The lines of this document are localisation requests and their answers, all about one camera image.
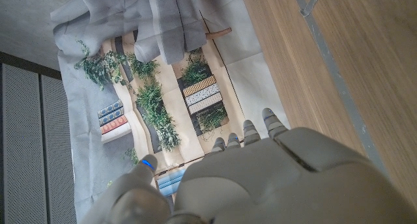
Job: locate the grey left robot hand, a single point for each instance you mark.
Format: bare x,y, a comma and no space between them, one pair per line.
277,185

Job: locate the long grey tape strip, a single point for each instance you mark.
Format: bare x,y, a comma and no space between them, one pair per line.
339,84

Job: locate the small grey tape scrap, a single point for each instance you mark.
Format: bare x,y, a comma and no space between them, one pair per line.
309,7

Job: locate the printed room backdrop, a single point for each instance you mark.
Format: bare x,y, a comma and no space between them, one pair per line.
104,126

